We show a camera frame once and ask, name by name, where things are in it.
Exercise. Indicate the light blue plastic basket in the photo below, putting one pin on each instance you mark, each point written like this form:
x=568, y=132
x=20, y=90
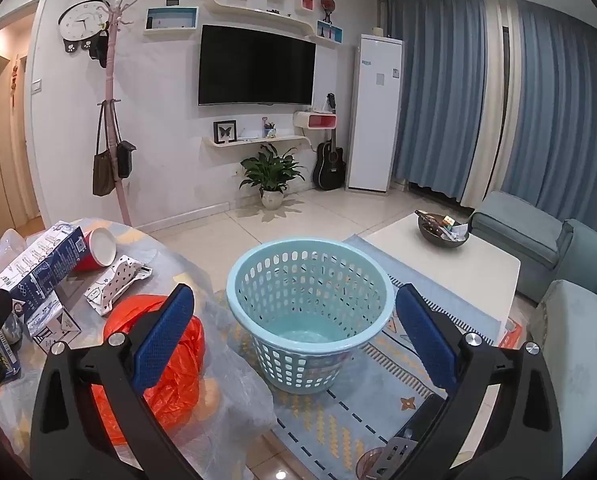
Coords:
x=311, y=310

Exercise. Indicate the small figurine pen holder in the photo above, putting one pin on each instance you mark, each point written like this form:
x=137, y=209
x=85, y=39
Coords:
x=270, y=131

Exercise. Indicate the red hanging ornament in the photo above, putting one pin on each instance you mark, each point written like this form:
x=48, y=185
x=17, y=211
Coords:
x=14, y=85

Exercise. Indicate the orange floor mat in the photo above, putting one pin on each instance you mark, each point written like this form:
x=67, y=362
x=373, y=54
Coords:
x=510, y=332

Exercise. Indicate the blue and white milk carton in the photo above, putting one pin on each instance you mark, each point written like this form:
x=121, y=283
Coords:
x=38, y=265

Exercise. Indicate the white standing air conditioner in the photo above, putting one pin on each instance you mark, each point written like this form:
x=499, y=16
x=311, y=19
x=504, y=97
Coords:
x=376, y=120

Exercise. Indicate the black flat television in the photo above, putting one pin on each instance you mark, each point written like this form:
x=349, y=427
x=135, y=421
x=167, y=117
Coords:
x=256, y=65

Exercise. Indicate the small blue and white carton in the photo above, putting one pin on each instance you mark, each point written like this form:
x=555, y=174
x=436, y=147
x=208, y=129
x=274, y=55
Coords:
x=53, y=322

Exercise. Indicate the blue curtain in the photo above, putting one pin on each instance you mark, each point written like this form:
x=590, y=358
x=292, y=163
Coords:
x=438, y=95
x=563, y=125

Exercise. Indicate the black acoustic guitar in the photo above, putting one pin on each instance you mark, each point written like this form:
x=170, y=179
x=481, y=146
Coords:
x=330, y=165

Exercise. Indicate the teal fabric sofa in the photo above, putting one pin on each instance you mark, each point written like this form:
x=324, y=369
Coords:
x=523, y=245

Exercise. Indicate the black shoulder bag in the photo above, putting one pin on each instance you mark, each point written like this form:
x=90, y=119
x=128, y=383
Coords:
x=126, y=160

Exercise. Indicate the white paper packet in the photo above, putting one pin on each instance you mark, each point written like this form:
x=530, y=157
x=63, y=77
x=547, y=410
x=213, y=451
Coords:
x=456, y=232

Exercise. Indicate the white coffee table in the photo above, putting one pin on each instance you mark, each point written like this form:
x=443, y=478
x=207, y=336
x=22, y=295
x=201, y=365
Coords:
x=453, y=270

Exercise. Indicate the black stand with metal bracket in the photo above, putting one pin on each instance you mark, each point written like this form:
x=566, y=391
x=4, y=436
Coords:
x=418, y=422

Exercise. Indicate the long curved white wall shelf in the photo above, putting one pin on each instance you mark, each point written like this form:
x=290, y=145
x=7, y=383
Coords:
x=268, y=14

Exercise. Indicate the clear plastic bag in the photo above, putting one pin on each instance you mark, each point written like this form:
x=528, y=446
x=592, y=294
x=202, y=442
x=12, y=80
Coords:
x=1, y=260

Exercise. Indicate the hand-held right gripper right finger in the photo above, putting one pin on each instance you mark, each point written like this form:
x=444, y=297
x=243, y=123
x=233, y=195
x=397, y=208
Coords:
x=423, y=335

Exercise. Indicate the dark box with barcode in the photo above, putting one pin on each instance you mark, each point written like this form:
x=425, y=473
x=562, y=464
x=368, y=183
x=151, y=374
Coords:
x=11, y=355

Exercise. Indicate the green potted plant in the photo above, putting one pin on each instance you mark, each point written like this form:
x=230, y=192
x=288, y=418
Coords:
x=271, y=170

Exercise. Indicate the round fan ornament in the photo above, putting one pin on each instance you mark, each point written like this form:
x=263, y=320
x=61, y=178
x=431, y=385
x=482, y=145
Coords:
x=328, y=5

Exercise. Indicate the small blue wall shelf box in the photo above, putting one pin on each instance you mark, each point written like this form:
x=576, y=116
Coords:
x=329, y=30

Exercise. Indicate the cream curtain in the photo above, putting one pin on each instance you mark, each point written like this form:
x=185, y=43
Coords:
x=493, y=110

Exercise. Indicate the pink coat rack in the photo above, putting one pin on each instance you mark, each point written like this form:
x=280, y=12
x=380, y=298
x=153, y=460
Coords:
x=110, y=85

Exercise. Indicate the black hat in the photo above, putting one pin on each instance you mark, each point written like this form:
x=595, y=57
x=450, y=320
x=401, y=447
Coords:
x=100, y=47

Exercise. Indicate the white light switch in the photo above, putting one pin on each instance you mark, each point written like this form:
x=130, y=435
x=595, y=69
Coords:
x=37, y=86

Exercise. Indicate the brown round object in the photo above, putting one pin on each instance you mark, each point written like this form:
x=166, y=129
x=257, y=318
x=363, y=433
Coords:
x=371, y=462

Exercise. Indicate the orange plastic bag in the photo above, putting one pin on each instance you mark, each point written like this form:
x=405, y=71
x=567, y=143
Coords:
x=128, y=310

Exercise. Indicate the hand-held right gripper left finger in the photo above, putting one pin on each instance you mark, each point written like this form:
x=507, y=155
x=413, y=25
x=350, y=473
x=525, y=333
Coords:
x=163, y=340

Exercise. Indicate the white and red wall box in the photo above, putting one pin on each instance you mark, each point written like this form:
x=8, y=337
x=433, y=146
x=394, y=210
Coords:
x=316, y=120

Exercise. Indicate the panda wall clock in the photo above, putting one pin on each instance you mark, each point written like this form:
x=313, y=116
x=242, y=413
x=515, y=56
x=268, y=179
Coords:
x=81, y=21

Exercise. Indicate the dark round bowl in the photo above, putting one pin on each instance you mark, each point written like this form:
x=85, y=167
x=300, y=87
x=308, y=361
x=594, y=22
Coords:
x=441, y=240

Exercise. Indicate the white card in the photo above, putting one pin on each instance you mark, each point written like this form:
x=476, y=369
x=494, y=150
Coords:
x=250, y=134

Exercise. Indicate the grey patterned tablecloth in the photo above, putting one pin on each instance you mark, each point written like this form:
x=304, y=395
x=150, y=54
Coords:
x=178, y=270

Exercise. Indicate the short curved white wall shelf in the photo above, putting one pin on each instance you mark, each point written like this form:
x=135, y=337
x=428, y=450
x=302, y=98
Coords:
x=258, y=141

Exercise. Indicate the blue rimmed wall shelf box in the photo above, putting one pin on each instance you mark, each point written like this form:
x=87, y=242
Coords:
x=171, y=17

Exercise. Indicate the brown tote bag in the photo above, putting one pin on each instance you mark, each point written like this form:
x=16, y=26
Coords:
x=103, y=172

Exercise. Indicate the framed butterfly picture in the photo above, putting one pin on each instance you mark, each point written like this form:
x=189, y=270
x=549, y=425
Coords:
x=225, y=131

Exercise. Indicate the red paper cup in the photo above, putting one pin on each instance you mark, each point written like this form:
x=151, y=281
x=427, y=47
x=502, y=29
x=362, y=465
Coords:
x=97, y=250

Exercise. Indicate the white dotted snack packet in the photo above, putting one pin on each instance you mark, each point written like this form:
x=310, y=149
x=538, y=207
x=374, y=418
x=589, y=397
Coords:
x=116, y=280

